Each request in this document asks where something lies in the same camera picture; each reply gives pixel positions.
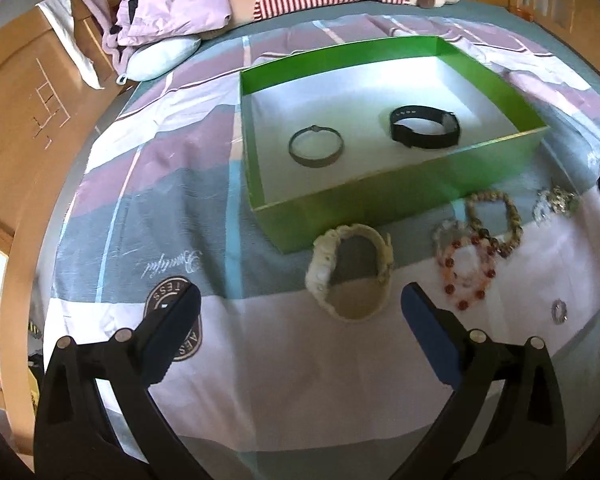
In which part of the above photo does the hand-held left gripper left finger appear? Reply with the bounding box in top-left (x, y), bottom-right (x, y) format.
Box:
top-left (32, 284), bottom-right (213, 480)

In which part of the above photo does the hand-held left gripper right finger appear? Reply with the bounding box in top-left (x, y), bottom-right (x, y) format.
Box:
top-left (390, 282), bottom-right (568, 480)

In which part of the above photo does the silver chain bracelet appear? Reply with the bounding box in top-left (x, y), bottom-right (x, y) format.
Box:
top-left (532, 185), bottom-right (581, 223)

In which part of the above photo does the brown bead bracelet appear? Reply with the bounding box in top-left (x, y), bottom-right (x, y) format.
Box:
top-left (465, 190), bottom-right (524, 260)

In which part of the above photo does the cream woven bracelet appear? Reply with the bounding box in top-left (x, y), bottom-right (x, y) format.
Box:
top-left (305, 224), bottom-right (395, 322)

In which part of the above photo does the green cardboard box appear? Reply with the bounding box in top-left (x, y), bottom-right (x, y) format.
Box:
top-left (239, 35), bottom-right (551, 255)

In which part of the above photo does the striped patchwork bed sheet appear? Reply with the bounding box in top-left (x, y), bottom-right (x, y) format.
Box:
top-left (50, 10), bottom-right (600, 480)

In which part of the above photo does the black wristwatch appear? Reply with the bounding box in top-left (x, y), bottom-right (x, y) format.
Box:
top-left (389, 105), bottom-right (461, 150)

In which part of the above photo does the thin dark bangle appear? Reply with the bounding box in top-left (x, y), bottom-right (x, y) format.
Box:
top-left (287, 125), bottom-right (344, 167)

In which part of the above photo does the wooden bed headboard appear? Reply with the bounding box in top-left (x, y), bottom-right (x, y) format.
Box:
top-left (0, 0), bottom-right (136, 471)

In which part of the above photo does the light blue pillow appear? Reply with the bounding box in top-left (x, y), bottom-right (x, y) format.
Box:
top-left (120, 35), bottom-right (202, 82)

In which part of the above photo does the white cloth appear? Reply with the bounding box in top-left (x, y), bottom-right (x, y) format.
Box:
top-left (35, 0), bottom-right (106, 91)

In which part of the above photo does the purple jacket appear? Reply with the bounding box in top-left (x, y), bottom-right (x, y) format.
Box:
top-left (72, 0), bottom-right (232, 73)

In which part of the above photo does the red bead bracelet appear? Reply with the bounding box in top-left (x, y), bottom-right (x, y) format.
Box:
top-left (439, 235), bottom-right (498, 311)

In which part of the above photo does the white bead bracelet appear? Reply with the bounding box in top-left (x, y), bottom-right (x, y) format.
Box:
top-left (431, 220), bottom-right (473, 261)

